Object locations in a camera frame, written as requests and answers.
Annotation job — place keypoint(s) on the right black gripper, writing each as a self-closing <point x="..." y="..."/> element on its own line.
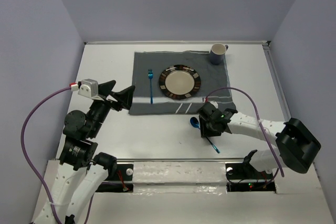
<point x="204" y="131"/>

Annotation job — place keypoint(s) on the purple ceramic mug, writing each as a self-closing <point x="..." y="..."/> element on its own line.
<point x="217" y="53"/>

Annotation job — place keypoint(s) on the grey striped cloth placemat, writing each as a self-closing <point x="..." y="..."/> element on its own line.
<point x="212" y="76"/>

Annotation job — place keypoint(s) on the dark rimmed dinner plate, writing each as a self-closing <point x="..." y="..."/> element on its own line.
<point x="179" y="82"/>

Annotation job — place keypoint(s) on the blue metal spoon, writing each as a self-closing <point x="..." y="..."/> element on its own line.
<point x="195" y="123"/>

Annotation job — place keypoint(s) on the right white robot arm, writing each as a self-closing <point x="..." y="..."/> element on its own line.
<point x="290" y="144"/>

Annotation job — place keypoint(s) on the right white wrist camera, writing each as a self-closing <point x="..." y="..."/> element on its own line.
<point x="213" y="103"/>

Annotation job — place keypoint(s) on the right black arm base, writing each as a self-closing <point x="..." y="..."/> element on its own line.
<point x="244" y="178"/>

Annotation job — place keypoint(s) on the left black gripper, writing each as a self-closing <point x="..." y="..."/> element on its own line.
<point x="125" y="96"/>

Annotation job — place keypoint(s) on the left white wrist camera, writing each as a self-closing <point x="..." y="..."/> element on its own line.
<point x="87" y="88"/>

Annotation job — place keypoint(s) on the blue metal fork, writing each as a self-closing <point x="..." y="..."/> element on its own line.
<point x="150" y="76"/>

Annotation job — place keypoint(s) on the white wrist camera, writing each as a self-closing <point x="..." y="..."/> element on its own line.
<point x="213" y="103"/>
<point x="87" y="88"/>

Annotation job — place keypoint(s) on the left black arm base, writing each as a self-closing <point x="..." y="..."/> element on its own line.
<point x="120" y="181"/>

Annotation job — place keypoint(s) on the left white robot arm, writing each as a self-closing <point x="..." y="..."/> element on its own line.
<point x="80" y="170"/>

